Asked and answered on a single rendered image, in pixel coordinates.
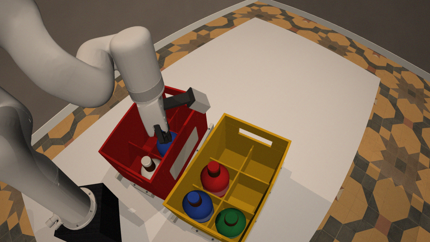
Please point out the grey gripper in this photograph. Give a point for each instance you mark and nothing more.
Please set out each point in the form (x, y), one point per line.
(154, 118)

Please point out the red crate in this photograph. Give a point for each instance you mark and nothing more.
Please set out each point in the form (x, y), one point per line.
(129, 142)

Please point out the white bottle with grey label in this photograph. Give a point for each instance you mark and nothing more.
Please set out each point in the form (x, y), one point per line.
(149, 166)

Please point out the blue bottle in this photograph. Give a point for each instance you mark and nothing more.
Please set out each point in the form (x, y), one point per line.
(162, 148)
(198, 206)

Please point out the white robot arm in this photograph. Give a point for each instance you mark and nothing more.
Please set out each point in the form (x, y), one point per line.
(87, 80)

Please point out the green bottle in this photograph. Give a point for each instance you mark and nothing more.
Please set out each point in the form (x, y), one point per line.
(230, 222)

